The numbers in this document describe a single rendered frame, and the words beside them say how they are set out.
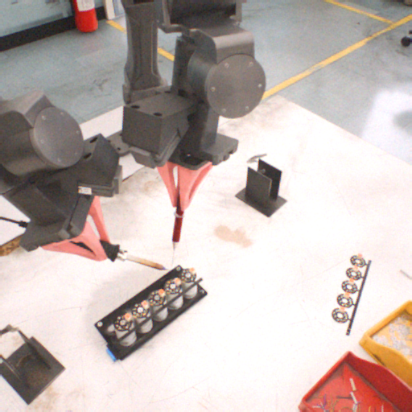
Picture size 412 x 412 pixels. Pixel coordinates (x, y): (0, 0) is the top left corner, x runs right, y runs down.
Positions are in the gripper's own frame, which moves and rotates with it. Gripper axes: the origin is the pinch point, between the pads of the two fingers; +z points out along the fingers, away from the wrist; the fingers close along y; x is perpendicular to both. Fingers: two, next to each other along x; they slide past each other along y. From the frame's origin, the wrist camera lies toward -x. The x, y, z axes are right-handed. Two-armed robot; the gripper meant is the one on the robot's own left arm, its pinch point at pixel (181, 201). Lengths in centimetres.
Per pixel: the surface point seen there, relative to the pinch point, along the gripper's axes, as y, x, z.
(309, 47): -46, 260, 12
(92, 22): -188, 209, 21
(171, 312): 1.5, -1.0, 17.8
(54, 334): -12.5, -9.8, 22.9
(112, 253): -6.0, -5.9, 7.6
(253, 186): 1.9, 25.2, 7.1
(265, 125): -5.1, 49.3, 3.2
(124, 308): -5.5, -2.8, 19.4
